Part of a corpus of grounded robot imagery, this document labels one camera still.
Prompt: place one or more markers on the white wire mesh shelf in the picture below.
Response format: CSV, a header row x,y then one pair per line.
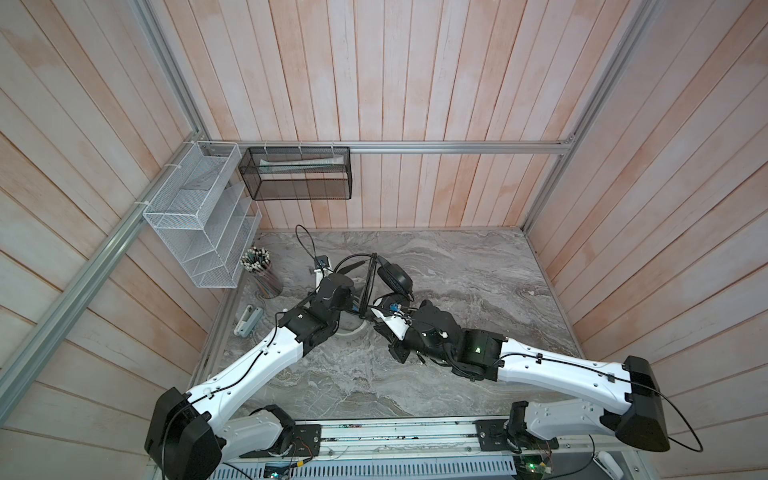
x,y
203,215

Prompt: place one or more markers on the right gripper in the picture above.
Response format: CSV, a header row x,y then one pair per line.
x,y
416,317

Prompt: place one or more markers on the black wire mesh basket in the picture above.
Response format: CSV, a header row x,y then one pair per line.
x,y
277,173

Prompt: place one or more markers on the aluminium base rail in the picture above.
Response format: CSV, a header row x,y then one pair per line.
x,y
434,448

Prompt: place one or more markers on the horizontal aluminium wall rail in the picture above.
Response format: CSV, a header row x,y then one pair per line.
x,y
418,147

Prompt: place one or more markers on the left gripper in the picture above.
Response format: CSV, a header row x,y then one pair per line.
x,y
349,302

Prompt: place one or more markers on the black and blue headphones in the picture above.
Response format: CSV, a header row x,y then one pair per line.
x,y
391,274

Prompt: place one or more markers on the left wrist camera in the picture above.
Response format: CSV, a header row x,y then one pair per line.
x,y
322,267

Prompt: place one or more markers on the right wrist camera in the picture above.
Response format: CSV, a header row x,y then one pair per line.
x,y
394,317

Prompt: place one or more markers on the white headphones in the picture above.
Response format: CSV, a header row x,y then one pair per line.
x,y
350,324

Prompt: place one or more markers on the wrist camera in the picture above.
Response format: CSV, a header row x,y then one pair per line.
x,y
322,267
394,317

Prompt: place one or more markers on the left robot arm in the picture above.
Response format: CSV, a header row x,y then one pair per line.
x,y
191,433

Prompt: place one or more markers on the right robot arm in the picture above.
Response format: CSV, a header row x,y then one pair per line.
x,y
604,398

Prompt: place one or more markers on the clear cup of pencils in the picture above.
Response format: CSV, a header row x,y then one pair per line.
x,y
257,261

